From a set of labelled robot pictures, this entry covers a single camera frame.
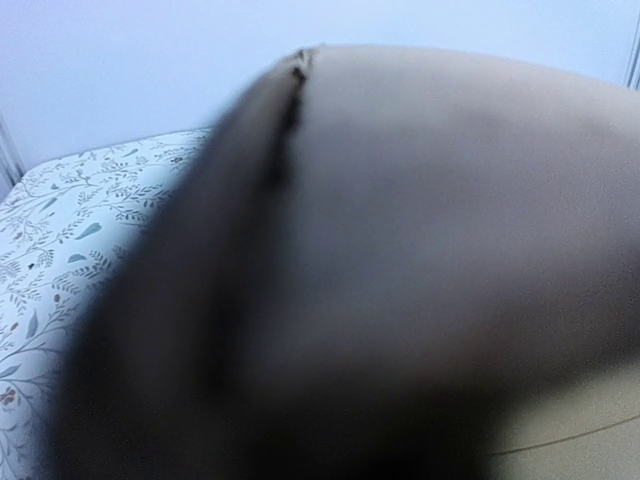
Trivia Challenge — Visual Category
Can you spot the brown cardboard box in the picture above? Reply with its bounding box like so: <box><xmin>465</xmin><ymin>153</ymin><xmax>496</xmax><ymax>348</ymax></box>
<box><xmin>46</xmin><ymin>45</ymin><xmax>639</xmax><ymax>479</ymax></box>

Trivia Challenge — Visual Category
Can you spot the floral patterned table mat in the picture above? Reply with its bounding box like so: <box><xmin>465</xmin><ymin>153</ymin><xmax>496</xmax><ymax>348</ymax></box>
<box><xmin>1</xmin><ymin>129</ymin><xmax>207</xmax><ymax>479</ymax></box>

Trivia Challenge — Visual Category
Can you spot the left aluminium frame post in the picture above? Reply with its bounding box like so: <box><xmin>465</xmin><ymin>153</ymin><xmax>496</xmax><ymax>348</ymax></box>
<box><xmin>0</xmin><ymin>115</ymin><xmax>26</xmax><ymax>190</ymax></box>

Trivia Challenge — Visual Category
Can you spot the aluminium frame post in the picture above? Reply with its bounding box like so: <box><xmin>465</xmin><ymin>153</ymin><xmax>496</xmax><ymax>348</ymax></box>
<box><xmin>624</xmin><ymin>35</ymin><xmax>640</xmax><ymax>90</ymax></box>
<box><xmin>0</xmin><ymin>115</ymin><xmax>26</xmax><ymax>190</ymax></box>

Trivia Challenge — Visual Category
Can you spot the right aluminium frame post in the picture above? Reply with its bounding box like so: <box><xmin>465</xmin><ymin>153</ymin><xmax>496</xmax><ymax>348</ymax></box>
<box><xmin>624</xmin><ymin>35</ymin><xmax>640</xmax><ymax>90</ymax></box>

